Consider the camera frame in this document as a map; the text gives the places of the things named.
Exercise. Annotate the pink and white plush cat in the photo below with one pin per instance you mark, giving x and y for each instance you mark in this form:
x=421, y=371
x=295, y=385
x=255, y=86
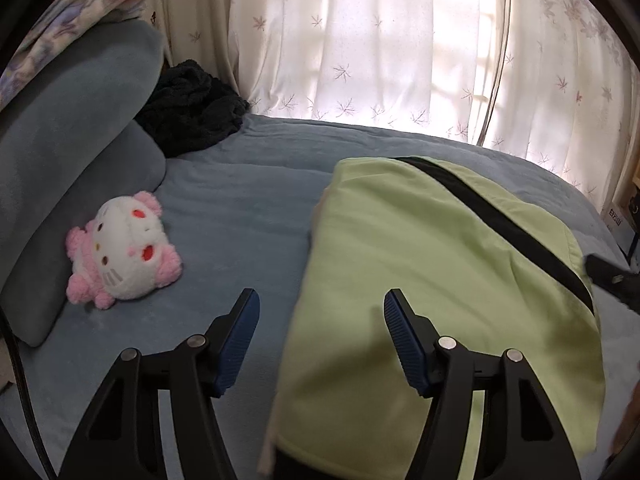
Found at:
x=125, y=250

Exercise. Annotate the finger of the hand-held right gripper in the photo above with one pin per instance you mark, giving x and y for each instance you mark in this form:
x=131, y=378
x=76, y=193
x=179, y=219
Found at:
x=612, y=280

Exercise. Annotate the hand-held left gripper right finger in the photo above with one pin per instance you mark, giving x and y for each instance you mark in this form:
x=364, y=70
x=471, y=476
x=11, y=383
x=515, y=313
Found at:
x=405, y=340

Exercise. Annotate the black fuzzy cloth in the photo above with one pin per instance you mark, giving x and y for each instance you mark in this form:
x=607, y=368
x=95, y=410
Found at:
x=190, y=105

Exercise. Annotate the white printed box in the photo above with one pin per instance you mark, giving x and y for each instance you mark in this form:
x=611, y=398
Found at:
x=617, y=220

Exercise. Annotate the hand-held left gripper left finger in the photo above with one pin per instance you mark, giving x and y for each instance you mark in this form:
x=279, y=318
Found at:
x=240, y=340

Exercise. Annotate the green and black hooded jacket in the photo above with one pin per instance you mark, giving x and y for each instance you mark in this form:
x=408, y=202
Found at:
x=400, y=240

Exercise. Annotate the purple floral blanket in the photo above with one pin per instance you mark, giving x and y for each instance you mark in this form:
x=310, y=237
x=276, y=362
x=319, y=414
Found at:
x=75, y=5

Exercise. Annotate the folded cream puffer jacket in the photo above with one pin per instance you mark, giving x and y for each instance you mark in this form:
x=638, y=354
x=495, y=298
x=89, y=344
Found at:
x=269, y=445

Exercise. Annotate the white leaf print curtain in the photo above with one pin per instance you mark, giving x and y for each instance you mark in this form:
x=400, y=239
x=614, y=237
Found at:
x=350, y=35
x=565, y=60

